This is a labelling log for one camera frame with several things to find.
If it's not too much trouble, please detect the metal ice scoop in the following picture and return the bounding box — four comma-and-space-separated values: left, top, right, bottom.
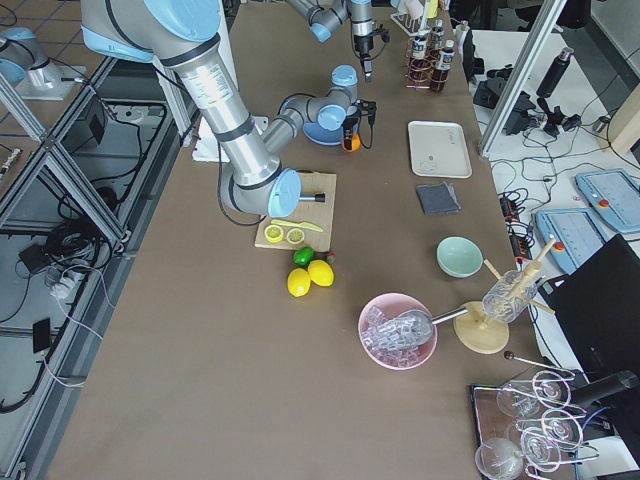
379, 307, 468, 350

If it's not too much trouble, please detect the pink bowl with ice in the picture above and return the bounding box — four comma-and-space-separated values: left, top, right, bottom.
358, 293, 438, 370

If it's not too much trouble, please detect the grey cloth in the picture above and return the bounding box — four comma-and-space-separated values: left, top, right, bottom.
416, 182, 461, 216

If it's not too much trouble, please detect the orange fruit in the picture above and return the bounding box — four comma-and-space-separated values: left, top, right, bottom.
341, 132, 362, 152

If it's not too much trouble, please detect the yellow plastic knife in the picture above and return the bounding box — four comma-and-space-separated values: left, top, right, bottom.
271, 218, 324, 233

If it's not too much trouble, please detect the teach pendant far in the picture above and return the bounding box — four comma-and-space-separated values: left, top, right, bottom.
575, 168, 640, 234

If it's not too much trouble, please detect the wooden cup stand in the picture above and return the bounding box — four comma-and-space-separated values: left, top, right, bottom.
454, 235, 555, 354

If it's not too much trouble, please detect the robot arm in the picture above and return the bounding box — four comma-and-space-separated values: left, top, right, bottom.
81, 1, 364, 218
286, 0, 390, 83

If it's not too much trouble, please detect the tea bottle top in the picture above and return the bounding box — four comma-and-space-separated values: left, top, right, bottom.
408, 29, 430, 86

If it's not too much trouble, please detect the teach pendant near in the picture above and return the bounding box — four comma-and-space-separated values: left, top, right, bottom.
534, 208, 609, 274

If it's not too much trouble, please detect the whole lemon near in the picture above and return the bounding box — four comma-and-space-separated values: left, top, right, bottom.
287, 268, 311, 298

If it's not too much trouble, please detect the green lime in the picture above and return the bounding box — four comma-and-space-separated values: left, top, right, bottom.
293, 246, 315, 268

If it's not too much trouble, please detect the green bowl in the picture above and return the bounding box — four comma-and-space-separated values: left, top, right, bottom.
436, 236, 484, 278

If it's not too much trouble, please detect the tea bottle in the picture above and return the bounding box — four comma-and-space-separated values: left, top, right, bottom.
430, 19, 444, 56
430, 40, 455, 92
408, 29, 430, 86

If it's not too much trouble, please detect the cup rack with mugs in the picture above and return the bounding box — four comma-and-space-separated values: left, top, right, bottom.
390, 0, 440, 37

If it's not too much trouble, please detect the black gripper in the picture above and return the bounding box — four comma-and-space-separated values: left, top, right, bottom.
342, 99, 377, 142
351, 24, 390, 83

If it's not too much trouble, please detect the tea bottle bottom right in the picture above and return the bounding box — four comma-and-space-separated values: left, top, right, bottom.
430, 40, 455, 92

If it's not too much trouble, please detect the whole lemon far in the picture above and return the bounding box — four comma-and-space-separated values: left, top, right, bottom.
307, 259, 335, 287

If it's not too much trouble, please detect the lemon slice lower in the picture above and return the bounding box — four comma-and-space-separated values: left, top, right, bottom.
285, 227, 305, 245

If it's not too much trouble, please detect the whole lemon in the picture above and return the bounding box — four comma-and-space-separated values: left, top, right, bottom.
307, 259, 335, 287
287, 268, 311, 298

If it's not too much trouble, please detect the tea bottle bottom left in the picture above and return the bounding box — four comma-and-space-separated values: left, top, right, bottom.
430, 19, 444, 56

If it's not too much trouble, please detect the copper wire bottle rack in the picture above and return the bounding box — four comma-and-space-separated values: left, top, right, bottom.
405, 27, 444, 90

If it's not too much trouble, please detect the blue plate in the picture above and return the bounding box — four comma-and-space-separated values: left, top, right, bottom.
303, 123, 343, 146

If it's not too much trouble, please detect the lemon half upper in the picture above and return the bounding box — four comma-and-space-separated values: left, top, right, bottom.
264, 224, 285, 244

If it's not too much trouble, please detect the wooden cutting board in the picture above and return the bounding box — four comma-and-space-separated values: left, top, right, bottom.
254, 172, 337, 252

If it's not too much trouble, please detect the cream rabbit tray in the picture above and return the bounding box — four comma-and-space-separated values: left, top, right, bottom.
407, 120, 472, 179

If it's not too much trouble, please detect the wine glass rack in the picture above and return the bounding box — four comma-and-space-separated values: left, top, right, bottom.
470, 368, 599, 479

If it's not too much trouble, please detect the teach pendant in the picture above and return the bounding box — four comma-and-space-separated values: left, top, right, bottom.
534, 208, 609, 274
575, 168, 640, 234

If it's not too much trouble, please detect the steel muddler black tip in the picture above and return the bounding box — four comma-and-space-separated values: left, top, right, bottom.
299, 193, 326, 203

